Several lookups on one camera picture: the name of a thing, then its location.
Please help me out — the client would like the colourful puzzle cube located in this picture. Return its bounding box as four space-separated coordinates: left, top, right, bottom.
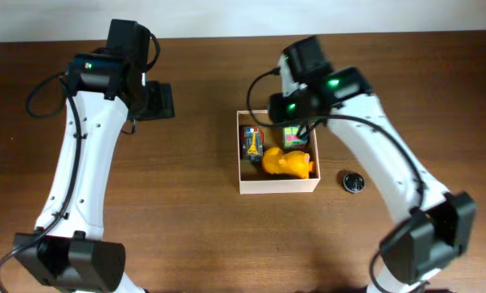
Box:
282 125 309 150

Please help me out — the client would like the yellow toy animal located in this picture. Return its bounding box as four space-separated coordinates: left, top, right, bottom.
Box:
261 147 315 179

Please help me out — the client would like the grey red toy truck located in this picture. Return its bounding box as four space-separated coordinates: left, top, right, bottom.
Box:
239 125 264 162

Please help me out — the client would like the pink cardboard box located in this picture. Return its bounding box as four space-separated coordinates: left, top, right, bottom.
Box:
236 111 321 195

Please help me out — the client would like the black round spider toy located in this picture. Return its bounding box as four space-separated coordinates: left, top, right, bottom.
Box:
343 173 366 194

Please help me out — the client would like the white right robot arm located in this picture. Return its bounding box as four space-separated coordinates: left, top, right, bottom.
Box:
269 36 477 292

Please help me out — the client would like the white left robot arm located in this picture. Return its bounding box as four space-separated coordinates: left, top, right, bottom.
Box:
10 19 175 292

